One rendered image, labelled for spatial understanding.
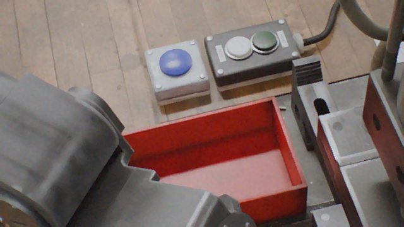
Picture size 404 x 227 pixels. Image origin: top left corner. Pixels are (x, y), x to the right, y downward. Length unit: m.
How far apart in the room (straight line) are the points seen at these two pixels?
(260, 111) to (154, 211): 0.45
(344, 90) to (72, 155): 0.55
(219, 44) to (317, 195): 0.23
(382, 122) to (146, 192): 0.15
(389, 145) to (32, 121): 0.21
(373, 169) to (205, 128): 0.35
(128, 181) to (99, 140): 0.03
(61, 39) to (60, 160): 0.60
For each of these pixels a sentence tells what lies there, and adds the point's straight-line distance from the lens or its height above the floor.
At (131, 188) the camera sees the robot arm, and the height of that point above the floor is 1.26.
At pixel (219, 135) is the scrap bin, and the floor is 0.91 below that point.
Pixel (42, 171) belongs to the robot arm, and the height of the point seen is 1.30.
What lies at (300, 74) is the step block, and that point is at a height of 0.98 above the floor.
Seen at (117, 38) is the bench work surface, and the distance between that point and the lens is 1.02.
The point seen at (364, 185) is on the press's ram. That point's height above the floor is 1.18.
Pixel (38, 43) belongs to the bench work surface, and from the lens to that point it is 1.04.
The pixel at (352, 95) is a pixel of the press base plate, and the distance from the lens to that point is 0.95.
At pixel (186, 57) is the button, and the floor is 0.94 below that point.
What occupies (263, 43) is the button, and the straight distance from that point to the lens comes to 0.95.
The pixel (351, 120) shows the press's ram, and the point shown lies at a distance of 0.64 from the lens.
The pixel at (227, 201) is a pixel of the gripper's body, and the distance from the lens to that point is 0.58.
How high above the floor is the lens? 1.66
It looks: 55 degrees down
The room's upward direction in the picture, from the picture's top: 8 degrees counter-clockwise
